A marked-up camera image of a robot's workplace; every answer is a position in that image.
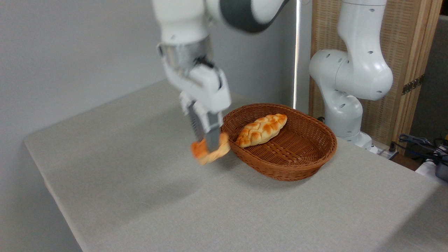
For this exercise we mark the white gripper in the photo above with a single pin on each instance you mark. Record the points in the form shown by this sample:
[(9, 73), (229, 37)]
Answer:
[(208, 89)]

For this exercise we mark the round knotted bread roll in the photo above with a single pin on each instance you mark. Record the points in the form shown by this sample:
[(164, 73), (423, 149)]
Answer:
[(224, 145)]

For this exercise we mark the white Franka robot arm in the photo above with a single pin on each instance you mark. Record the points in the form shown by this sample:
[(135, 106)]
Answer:
[(182, 21)]

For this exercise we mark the braided golden bread loaf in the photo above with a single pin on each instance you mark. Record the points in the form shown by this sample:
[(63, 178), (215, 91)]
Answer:
[(260, 130)]

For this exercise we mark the brown woven wicker basket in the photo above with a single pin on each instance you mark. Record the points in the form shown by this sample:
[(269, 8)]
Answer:
[(297, 154)]

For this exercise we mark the grey tablecloth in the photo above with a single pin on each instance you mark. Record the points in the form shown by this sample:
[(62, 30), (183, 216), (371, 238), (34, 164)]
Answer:
[(140, 196)]

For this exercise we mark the white vertical strip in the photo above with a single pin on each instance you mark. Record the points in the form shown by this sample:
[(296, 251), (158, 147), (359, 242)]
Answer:
[(296, 52)]

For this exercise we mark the metal screen hinge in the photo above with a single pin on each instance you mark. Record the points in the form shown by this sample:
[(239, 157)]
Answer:
[(413, 85)]

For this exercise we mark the grey white box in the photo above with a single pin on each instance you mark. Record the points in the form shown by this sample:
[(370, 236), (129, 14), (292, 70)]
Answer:
[(437, 169)]

